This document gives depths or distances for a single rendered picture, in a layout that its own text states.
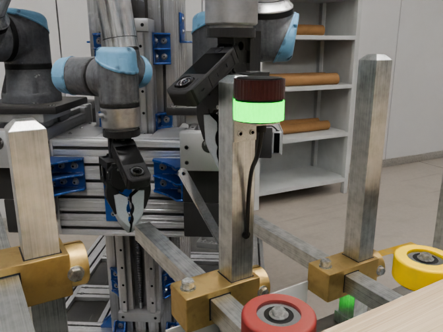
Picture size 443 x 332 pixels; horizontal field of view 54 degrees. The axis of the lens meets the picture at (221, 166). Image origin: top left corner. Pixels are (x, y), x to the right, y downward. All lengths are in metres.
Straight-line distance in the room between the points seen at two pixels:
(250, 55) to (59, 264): 0.39
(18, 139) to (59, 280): 0.15
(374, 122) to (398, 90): 3.93
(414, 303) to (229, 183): 0.26
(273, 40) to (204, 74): 0.51
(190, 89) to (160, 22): 0.77
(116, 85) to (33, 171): 0.39
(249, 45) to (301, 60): 3.15
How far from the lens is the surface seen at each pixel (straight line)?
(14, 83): 1.24
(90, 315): 1.80
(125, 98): 0.83
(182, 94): 0.56
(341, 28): 3.75
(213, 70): 0.59
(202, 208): 0.65
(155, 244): 0.75
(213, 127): 0.65
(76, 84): 0.90
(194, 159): 1.00
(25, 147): 0.46
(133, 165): 0.81
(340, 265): 0.76
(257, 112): 0.49
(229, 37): 0.62
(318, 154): 3.99
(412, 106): 4.83
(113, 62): 0.83
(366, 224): 0.76
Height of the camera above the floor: 1.18
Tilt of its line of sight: 15 degrees down
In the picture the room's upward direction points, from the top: straight up
